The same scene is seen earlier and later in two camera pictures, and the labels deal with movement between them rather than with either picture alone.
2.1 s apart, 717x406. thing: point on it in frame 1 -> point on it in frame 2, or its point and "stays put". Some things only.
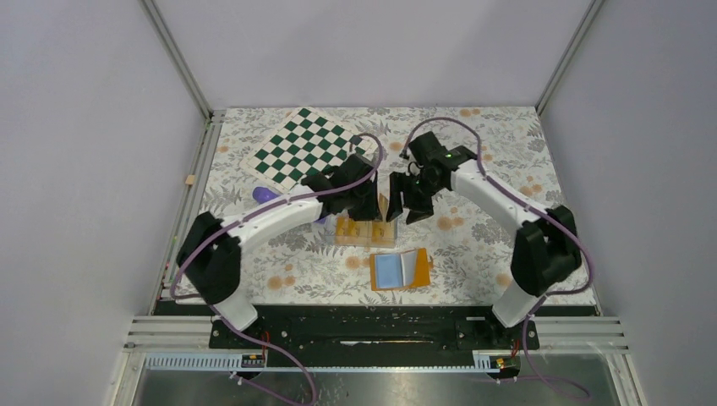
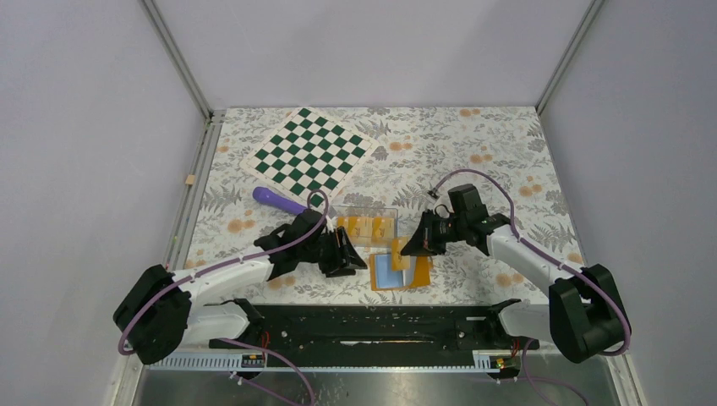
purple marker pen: x=263 y=194 stays put
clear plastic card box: x=369 y=233 stays put
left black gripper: x=371 y=213 -> x=341 y=266
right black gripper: x=396 y=185 -> x=424 y=241
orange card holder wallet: x=398 y=271 stays put
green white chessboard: x=303 y=143 stays put
